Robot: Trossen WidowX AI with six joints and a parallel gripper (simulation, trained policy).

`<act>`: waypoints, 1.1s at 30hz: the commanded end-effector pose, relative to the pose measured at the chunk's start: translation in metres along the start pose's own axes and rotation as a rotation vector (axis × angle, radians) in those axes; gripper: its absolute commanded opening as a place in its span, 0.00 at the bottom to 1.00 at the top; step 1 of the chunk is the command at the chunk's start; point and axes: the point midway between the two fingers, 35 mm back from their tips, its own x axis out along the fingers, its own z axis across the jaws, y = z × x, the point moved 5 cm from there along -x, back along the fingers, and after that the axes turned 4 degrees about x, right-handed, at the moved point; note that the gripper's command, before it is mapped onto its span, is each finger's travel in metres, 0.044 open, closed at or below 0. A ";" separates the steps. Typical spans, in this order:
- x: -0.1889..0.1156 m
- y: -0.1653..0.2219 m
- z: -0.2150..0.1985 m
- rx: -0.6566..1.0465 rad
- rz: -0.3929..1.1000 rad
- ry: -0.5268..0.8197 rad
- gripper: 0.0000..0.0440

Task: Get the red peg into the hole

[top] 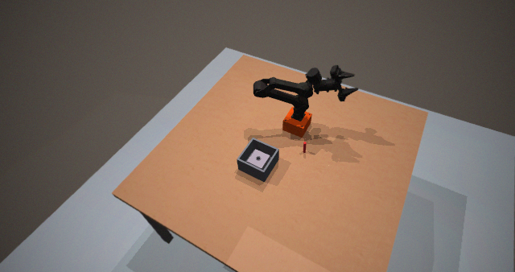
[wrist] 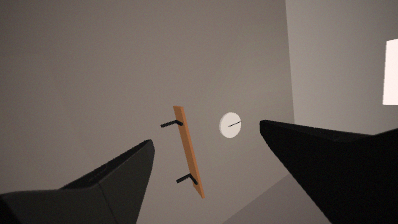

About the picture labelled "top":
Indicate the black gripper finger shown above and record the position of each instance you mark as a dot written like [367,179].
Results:
[341,75]
[349,91]

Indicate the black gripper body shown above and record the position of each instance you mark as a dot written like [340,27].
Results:
[334,83]

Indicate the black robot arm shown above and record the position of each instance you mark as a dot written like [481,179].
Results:
[268,88]

